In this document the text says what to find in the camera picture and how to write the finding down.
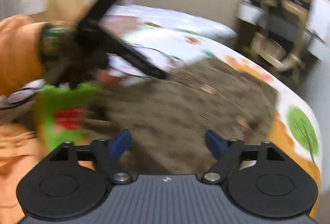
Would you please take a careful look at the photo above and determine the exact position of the orange jacket sleeve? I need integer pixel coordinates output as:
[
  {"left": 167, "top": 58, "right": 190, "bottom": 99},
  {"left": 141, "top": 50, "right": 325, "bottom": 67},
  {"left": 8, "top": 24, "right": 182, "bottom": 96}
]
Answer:
[{"left": 0, "top": 14, "right": 96, "bottom": 224}]

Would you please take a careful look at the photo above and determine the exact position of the cartoon animal play mat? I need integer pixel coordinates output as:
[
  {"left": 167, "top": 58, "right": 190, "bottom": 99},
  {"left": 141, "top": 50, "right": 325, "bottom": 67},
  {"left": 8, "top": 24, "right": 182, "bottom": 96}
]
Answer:
[{"left": 35, "top": 25, "right": 324, "bottom": 218}]

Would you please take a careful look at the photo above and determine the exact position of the pink gift box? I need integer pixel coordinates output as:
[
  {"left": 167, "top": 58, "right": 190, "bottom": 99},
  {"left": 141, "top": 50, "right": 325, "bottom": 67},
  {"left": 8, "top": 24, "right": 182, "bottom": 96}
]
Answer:
[{"left": 100, "top": 15, "right": 144, "bottom": 36}]

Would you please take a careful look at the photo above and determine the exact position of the beige mesh office chair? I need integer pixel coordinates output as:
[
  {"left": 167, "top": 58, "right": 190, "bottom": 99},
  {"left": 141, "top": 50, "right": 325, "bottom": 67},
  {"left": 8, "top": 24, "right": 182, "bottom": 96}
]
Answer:
[{"left": 251, "top": 0, "right": 308, "bottom": 82}]

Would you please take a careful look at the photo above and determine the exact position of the beige upholstered headboard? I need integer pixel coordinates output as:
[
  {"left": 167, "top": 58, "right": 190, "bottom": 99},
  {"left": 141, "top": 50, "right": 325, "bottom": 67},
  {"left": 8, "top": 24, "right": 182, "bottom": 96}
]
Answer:
[{"left": 133, "top": 0, "right": 240, "bottom": 31}]

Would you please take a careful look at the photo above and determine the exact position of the brown polka dot garment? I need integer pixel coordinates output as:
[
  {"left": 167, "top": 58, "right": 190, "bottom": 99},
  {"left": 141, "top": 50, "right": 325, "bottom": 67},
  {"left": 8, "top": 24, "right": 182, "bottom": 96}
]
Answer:
[{"left": 83, "top": 57, "right": 277, "bottom": 175}]

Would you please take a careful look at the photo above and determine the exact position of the white desk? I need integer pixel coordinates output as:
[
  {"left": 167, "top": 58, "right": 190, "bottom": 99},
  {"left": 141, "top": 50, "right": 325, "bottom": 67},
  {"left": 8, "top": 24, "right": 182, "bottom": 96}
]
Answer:
[{"left": 237, "top": 2, "right": 265, "bottom": 25}]

